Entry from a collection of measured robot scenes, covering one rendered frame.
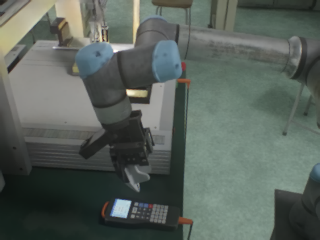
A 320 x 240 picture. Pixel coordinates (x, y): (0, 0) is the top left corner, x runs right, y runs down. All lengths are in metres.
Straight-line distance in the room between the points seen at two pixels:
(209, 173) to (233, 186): 0.17
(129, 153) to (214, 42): 0.30
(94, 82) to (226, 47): 0.29
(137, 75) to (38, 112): 0.63
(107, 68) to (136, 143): 0.18
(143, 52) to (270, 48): 0.29
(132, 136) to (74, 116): 0.46
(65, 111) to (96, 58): 0.57
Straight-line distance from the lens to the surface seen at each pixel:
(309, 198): 1.16
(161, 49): 0.67
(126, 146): 0.77
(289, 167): 2.39
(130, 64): 0.67
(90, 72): 0.68
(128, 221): 0.96
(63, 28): 1.59
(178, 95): 1.48
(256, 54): 0.81
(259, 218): 2.05
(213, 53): 0.79
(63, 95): 1.31
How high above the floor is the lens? 1.53
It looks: 36 degrees down
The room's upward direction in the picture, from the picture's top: 2 degrees clockwise
